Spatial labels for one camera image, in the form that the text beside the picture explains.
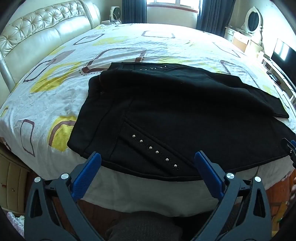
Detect cream nightstand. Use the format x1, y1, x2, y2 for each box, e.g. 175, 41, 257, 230
0, 146, 31, 218

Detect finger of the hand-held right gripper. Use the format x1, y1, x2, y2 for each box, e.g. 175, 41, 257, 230
280, 137, 296, 168

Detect cream tufted leather headboard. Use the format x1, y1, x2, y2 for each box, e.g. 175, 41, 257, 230
0, 0, 101, 93

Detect person's dark grey trouser leg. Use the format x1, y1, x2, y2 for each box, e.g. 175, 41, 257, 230
105, 210, 176, 241

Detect dark blue curtain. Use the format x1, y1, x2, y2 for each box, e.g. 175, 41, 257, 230
122, 0, 147, 24
196, 0, 236, 36

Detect black studded pants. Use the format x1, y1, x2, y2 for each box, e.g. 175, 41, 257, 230
67, 61, 296, 182

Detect window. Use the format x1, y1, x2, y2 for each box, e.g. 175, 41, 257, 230
146, 0, 204, 8

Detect floral patterned cloth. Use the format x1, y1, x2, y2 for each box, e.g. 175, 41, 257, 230
7, 212, 25, 237

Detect bed with patterned sheet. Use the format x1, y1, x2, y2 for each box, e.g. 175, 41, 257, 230
0, 23, 296, 218

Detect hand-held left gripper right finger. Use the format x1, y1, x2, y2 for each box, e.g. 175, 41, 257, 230
192, 151, 271, 241

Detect white oval vanity mirror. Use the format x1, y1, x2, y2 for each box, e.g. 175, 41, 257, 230
242, 6, 264, 42

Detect white desk fan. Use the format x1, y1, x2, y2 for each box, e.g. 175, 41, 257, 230
110, 6, 122, 24

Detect white dresser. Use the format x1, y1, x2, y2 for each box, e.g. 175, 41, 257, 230
225, 25, 264, 54

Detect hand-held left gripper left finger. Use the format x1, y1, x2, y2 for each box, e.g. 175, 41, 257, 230
24, 152, 104, 241

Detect black television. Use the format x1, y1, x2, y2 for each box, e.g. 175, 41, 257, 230
270, 39, 296, 68

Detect white television stand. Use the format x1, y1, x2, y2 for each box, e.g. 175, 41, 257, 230
261, 52, 296, 105

